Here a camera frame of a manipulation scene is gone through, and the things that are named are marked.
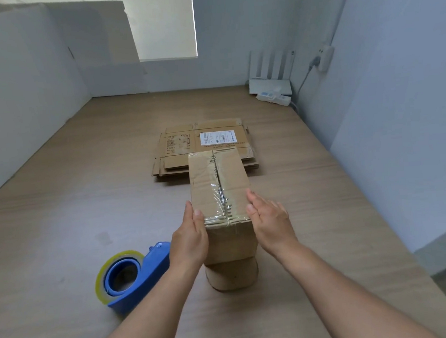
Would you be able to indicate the bright window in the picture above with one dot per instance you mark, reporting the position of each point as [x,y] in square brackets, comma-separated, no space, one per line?
[163,22]

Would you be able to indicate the white foam partition board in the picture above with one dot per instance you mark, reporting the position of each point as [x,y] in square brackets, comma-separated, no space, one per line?
[24,108]

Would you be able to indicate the white router with antennas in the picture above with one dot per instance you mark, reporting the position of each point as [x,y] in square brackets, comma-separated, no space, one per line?
[268,87]

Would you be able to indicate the person's right hand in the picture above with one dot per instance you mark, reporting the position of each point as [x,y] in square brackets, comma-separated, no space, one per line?
[274,224]

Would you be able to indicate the person's right forearm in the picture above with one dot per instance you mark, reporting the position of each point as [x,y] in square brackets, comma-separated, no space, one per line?
[350,299]

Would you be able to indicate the clear yellowish tape roll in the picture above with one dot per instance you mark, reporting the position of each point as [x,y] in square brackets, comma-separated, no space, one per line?
[100,290]

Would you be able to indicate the person's left hand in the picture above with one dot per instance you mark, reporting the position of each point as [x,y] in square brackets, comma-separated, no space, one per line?
[188,245]

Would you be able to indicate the blue tape dispenser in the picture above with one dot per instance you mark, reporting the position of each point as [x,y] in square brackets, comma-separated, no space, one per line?
[157,263]

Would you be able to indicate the white power strip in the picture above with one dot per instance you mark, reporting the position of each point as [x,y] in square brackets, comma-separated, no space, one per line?
[282,100]

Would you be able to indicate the stack of cardboard boxes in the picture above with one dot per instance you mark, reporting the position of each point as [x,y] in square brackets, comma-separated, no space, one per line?
[170,174]

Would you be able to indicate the tuck-flap cardboard box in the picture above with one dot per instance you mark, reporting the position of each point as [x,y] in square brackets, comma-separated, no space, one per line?
[232,246]

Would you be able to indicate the person's left forearm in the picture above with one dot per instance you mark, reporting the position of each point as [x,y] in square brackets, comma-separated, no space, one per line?
[150,324]

